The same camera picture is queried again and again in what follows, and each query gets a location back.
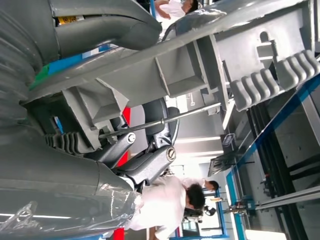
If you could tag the blue trimmed ceiling fixture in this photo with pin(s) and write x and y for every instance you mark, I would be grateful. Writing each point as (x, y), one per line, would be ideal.
(235, 205)

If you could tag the white ceiling light bar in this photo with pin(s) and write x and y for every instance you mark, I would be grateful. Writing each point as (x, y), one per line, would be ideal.
(197, 139)
(200, 153)

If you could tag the green plastic crate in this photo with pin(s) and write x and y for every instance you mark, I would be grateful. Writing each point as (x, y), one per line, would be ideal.
(42, 74)

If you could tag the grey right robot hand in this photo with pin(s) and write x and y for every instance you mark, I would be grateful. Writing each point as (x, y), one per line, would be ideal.
(50, 185)

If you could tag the person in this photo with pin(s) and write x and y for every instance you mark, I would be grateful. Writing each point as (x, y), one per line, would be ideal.
(212, 185)
(172, 8)
(164, 202)

